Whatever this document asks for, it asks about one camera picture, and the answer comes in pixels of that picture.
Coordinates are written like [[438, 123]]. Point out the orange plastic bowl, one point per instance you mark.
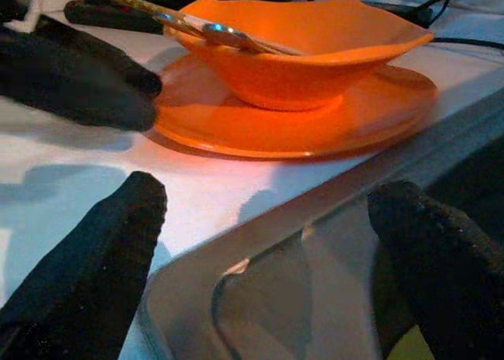
[[295, 76]]

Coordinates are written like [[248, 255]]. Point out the orange plastic plate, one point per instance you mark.
[[256, 131]]

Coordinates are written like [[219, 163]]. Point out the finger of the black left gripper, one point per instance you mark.
[[71, 92], [118, 66]]

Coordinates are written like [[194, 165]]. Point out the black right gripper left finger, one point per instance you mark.
[[78, 281]]

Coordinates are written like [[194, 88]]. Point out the black power adapter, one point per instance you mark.
[[401, 13]]

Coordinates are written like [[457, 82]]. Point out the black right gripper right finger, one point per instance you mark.
[[453, 281]]

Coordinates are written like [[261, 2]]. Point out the stainless steel sink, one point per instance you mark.
[[275, 305]]

